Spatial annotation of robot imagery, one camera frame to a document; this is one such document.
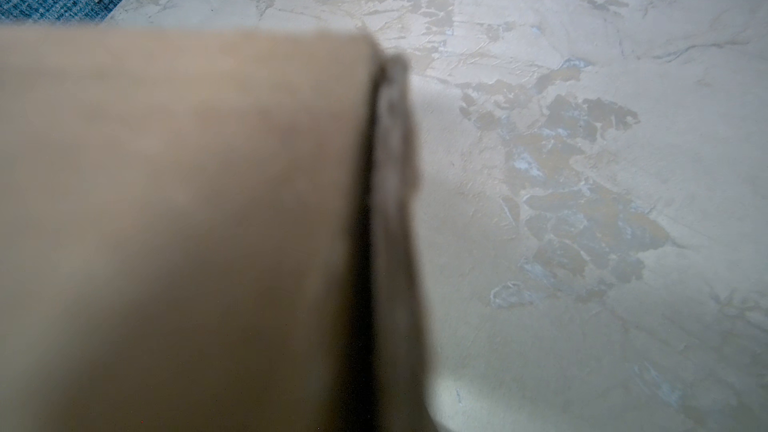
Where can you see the brown cardboard box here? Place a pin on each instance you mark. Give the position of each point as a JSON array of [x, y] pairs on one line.
[[208, 231]]

